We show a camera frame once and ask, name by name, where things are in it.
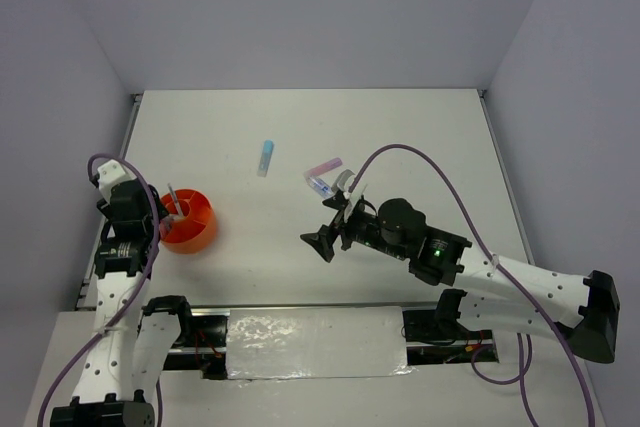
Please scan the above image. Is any clear blue pen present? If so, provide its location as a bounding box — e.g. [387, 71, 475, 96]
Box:
[167, 183, 184, 218]

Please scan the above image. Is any orange round organizer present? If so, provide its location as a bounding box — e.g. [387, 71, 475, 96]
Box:
[161, 189, 218, 254]

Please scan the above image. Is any blue capped highlighter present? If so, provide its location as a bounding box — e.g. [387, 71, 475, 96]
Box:
[257, 140, 275, 177]

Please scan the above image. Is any foil covered panel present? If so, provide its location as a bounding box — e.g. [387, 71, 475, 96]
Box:
[226, 307, 411, 380]

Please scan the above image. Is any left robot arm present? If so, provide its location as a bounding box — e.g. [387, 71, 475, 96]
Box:
[38, 179, 196, 426]

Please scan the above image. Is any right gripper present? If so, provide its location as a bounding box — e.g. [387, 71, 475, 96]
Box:
[300, 194, 409, 261]

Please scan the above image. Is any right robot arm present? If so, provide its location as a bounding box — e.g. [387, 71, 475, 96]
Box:
[301, 192, 620, 364]

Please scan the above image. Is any pink purple highlighter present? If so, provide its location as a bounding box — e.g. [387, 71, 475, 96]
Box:
[307, 157, 342, 177]

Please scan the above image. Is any clear spray bottle blue cap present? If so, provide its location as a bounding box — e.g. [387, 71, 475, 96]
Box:
[304, 174, 334, 199]

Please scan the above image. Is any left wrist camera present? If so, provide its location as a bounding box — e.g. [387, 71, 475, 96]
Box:
[97, 160, 134, 203]

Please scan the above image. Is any pink plastic case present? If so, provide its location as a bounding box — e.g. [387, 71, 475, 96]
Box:
[158, 216, 173, 241]

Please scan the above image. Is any metal rail base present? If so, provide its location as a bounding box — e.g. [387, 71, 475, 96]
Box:
[164, 305, 498, 381]

